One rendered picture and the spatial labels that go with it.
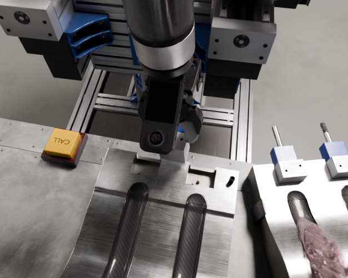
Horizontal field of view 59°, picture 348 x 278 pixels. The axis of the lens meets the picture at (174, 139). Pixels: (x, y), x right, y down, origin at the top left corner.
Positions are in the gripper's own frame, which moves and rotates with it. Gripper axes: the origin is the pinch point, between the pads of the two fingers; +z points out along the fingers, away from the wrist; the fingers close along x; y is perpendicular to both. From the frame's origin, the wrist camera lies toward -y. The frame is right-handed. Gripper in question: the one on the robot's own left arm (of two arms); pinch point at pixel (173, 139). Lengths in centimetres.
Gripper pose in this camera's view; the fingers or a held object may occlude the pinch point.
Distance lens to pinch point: 56.0
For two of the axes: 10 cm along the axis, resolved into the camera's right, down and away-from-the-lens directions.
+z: 0.8, 4.7, 8.8
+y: 2.6, -8.6, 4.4
